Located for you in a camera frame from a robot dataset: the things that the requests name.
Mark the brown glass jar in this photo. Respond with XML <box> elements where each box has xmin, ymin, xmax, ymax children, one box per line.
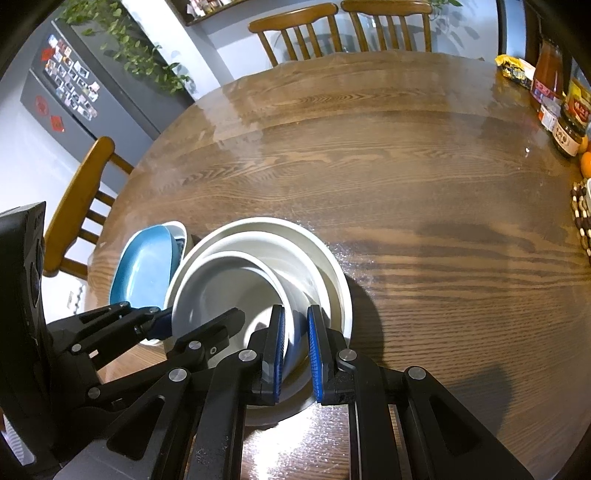
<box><xmin>551</xmin><ymin>108</ymin><xmax>586</xmax><ymax>158</ymax></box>

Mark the plain blue square plate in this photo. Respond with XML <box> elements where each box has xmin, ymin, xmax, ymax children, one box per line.
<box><xmin>110</xmin><ymin>224</ymin><xmax>183</xmax><ymax>344</ymax></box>

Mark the wooden bead basket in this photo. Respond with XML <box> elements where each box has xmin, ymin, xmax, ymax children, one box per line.
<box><xmin>571</xmin><ymin>180</ymin><xmax>591</xmax><ymax>264</ymax></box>

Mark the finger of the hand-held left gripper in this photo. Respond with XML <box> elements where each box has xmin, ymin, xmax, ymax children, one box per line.
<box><xmin>88</xmin><ymin>308</ymin><xmax>246</xmax><ymax>411</ymax></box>
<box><xmin>46</xmin><ymin>301</ymin><xmax>174</xmax><ymax>370</ymax></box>

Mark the wooden dining chair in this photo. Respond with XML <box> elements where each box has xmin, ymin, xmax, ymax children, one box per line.
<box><xmin>248</xmin><ymin>2</ymin><xmax>343</xmax><ymax>68</ymax></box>
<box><xmin>341</xmin><ymin>0</ymin><xmax>433</xmax><ymax>52</ymax></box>
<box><xmin>42</xmin><ymin>136</ymin><xmax>134</xmax><ymax>280</ymax></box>

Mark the yellow snack packet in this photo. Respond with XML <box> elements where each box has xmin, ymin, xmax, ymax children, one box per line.
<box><xmin>495</xmin><ymin>54</ymin><xmax>536</xmax><ymax>89</ymax></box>

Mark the wooden wall shelf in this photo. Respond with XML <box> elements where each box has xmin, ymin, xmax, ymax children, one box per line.
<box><xmin>178</xmin><ymin>0</ymin><xmax>250</xmax><ymax>27</ymax></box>

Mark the row of shelf bottles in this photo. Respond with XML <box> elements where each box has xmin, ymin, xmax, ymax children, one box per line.
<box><xmin>187</xmin><ymin>0</ymin><xmax>232</xmax><ymax>14</ymax></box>

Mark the grey refrigerator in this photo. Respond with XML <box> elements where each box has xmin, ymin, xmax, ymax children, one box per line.
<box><xmin>18</xmin><ymin>18</ymin><xmax>197</xmax><ymax>144</ymax></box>

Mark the ribbed white bowl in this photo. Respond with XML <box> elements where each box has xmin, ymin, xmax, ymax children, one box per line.
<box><xmin>185</xmin><ymin>230</ymin><xmax>335</xmax><ymax>370</ymax></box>

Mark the large white bowl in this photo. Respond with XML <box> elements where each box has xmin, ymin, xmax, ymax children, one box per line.
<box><xmin>165</xmin><ymin>216</ymin><xmax>354</xmax><ymax>428</ymax></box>

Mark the small white bowl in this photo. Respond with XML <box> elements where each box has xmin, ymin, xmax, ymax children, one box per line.
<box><xmin>172</xmin><ymin>251</ymin><xmax>296</xmax><ymax>384</ymax></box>

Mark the red sauce bottle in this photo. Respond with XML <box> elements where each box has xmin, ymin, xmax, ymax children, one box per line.
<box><xmin>530</xmin><ymin>39</ymin><xmax>565</xmax><ymax>112</ymax></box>

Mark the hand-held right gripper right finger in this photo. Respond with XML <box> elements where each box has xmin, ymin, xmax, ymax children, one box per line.
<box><xmin>307</xmin><ymin>305</ymin><xmax>532</xmax><ymax>480</ymax></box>

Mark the yellow label sauce bottle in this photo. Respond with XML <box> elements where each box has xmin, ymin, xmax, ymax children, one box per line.
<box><xmin>564</xmin><ymin>78</ymin><xmax>591</xmax><ymax>125</ymax></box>

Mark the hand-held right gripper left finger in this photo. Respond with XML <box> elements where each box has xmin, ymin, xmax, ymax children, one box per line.
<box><xmin>105</xmin><ymin>305</ymin><xmax>286</xmax><ymax>480</ymax></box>

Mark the trailing ivy plant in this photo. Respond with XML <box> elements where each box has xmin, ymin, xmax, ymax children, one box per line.
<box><xmin>60</xmin><ymin>0</ymin><xmax>195</xmax><ymax>97</ymax></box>

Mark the cluster of fridge photo magnets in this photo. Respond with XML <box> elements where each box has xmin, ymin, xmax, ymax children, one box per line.
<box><xmin>39</xmin><ymin>34</ymin><xmax>100</xmax><ymax>118</ymax></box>

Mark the small white label jar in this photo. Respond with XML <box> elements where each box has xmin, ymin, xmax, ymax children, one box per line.
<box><xmin>538</xmin><ymin>104</ymin><xmax>561</xmax><ymax>132</ymax></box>

